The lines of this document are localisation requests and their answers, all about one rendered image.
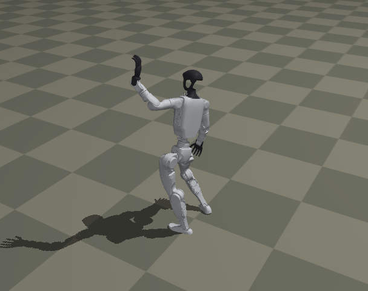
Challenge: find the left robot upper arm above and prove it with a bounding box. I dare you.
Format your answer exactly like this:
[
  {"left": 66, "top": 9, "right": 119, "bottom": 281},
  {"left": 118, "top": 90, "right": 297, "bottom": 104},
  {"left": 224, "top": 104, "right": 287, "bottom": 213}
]
[{"left": 147, "top": 98, "right": 184, "bottom": 111}]

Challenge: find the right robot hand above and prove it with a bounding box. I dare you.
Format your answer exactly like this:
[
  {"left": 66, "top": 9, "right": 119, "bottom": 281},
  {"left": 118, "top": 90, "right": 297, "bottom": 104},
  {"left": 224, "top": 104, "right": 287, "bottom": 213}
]
[{"left": 190, "top": 140, "right": 203, "bottom": 156}]

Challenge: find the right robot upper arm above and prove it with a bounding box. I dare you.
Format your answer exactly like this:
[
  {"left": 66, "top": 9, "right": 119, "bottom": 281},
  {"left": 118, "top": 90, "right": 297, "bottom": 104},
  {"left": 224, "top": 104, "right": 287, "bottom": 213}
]
[{"left": 200, "top": 99, "right": 210, "bottom": 130}]

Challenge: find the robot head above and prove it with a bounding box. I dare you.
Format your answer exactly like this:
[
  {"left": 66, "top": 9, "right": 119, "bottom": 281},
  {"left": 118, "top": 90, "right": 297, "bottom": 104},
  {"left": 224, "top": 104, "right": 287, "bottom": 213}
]
[{"left": 182, "top": 70, "right": 203, "bottom": 99}]

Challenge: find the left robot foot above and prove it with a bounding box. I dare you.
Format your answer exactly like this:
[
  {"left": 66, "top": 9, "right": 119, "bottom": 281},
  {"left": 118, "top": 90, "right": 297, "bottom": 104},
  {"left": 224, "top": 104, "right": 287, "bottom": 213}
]
[{"left": 169, "top": 223, "right": 193, "bottom": 235}]

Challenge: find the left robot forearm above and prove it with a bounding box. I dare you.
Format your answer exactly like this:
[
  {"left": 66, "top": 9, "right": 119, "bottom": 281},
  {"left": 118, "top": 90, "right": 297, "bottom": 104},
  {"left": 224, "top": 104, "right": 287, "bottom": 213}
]
[{"left": 130, "top": 80, "right": 160, "bottom": 106}]

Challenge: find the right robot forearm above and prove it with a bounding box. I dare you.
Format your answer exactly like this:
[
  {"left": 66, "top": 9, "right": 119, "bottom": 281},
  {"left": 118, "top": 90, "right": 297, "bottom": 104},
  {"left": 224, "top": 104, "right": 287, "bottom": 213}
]
[{"left": 196, "top": 128, "right": 209, "bottom": 146}]

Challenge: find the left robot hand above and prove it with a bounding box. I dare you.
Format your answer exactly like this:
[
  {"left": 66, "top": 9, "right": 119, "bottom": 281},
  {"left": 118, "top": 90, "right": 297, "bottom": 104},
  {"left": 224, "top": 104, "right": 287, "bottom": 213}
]
[{"left": 131, "top": 55, "right": 141, "bottom": 86}]

